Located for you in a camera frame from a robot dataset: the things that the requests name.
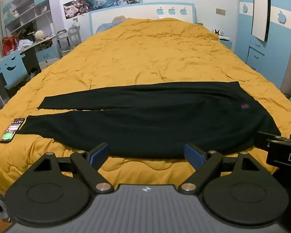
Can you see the desk with blue drawers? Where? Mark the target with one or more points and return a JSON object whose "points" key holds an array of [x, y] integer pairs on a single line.
{"points": [[47, 54]]}

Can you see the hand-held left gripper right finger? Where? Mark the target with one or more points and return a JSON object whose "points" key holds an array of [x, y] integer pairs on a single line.
{"points": [[192, 155]]}

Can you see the white plastic bag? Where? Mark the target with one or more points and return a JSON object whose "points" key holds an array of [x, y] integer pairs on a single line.
{"points": [[25, 44]]}

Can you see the white and blue bookshelf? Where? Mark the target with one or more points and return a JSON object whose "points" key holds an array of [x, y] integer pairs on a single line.
{"points": [[26, 7]]}

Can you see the red bag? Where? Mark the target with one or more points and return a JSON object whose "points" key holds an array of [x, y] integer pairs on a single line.
{"points": [[8, 45]]}

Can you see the blue and white headboard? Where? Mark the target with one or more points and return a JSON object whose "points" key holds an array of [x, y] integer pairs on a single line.
{"points": [[135, 12]]}

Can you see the wall switch plate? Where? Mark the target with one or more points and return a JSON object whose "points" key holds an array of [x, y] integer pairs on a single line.
{"points": [[220, 11]]}

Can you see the blue pillow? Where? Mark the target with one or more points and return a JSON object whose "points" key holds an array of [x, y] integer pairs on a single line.
{"points": [[109, 25]]}

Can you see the white wardrobe panel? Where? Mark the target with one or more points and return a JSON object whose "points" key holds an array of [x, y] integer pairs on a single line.
{"points": [[260, 9]]}

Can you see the black pants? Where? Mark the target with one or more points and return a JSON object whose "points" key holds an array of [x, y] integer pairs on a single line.
{"points": [[148, 121]]}

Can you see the white headphones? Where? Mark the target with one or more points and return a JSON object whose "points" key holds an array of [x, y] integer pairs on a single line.
{"points": [[218, 32]]}

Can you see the black smartphone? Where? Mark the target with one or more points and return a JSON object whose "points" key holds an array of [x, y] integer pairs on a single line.
{"points": [[12, 129]]}

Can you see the long wall poster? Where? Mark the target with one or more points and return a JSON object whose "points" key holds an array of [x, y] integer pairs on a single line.
{"points": [[99, 0]]}

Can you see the blue and white wardrobe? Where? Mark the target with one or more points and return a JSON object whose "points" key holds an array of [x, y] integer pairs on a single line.
{"points": [[281, 43]]}

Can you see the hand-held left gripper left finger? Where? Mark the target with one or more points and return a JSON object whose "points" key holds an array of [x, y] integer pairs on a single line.
{"points": [[100, 153]]}

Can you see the blue smiley chair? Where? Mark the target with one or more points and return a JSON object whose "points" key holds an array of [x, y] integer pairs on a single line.
{"points": [[12, 65]]}

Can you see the blue nightstand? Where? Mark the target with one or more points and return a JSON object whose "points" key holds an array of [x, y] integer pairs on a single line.
{"points": [[226, 44]]}

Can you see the white round lamp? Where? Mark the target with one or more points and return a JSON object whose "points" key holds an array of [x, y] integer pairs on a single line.
{"points": [[39, 35]]}

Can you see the grey utility cart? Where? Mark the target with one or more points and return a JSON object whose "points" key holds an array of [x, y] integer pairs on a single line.
{"points": [[74, 32]]}

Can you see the yellow quilt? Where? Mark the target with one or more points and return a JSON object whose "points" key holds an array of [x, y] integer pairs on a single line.
{"points": [[148, 53]]}

